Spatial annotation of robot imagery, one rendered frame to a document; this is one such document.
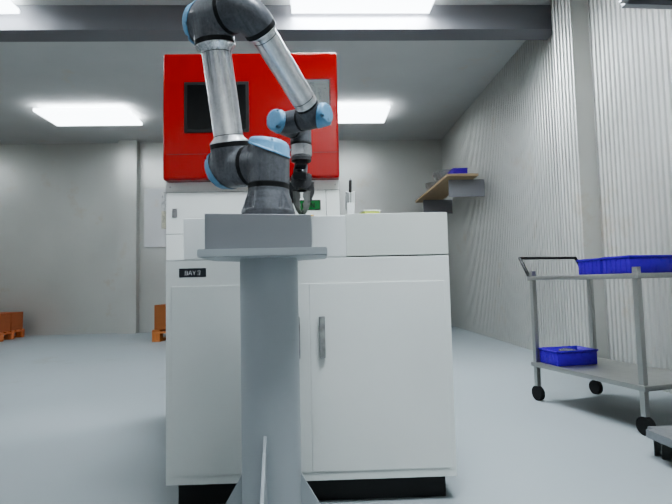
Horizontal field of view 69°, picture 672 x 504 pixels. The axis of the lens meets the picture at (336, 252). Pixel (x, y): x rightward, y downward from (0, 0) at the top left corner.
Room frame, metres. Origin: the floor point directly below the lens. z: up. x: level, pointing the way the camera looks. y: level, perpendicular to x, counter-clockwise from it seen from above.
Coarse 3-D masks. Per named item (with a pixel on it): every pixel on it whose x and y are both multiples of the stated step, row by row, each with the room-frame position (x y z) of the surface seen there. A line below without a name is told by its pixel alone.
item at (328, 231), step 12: (312, 216) 1.64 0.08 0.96; (324, 216) 1.64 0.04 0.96; (336, 216) 1.65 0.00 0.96; (192, 228) 1.63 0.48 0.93; (204, 228) 1.63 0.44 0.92; (312, 228) 1.64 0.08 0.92; (324, 228) 1.64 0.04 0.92; (336, 228) 1.65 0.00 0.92; (192, 240) 1.63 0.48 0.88; (204, 240) 1.63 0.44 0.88; (324, 240) 1.64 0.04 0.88; (336, 240) 1.64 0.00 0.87; (192, 252) 1.63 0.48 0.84; (336, 252) 1.65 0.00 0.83
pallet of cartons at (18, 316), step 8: (0, 312) 7.60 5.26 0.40; (8, 312) 7.53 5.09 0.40; (16, 312) 7.53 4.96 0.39; (0, 320) 7.10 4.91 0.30; (8, 320) 7.32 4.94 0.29; (16, 320) 7.53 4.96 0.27; (0, 328) 7.10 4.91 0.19; (8, 328) 7.32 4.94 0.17; (16, 328) 7.53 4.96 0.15; (0, 336) 7.04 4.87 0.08; (8, 336) 7.35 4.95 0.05; (16, 336) 7.65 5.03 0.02; (24, 336) 7.75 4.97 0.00
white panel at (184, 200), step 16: (176, 192) 2.25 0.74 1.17; (192, 192) 2.25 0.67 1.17; (208, 192) 2.25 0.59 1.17; (224, 192) 2.26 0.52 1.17; (240, 192) 2.26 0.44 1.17; (320, 192) 2.27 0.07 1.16; (336, 192) 2.27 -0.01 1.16; (176, 208) 2.25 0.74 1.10; (192, 208) 2.25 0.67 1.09; (208, 208) 2.25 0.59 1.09; (224, 208) 2.26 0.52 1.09; (240, 208) 2.26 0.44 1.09; (320, 208) 2.27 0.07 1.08; (336, 208) 2.27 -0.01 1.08; (176, 224) 2.25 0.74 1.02; (176, 240) 2.25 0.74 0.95; (176, 256) 2.25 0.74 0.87
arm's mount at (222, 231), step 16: (208, 224) 1.24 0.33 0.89; (224, 224) 1.24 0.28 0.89; (240, 224) 1.24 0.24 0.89; (256, 224) 1.24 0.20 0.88; (272, 224) 1.24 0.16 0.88; (288, 224) 1.24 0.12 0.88; (304, 224) 1.25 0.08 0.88; (208, 240) 1.24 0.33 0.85; (224, 240) 1.24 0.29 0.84; (240, 240) 1.24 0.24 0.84; (256, 240) 1.24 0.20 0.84; (272, 240) 1.24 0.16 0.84; (288, 240) 1.24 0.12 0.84; (304, 240) 1.25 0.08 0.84
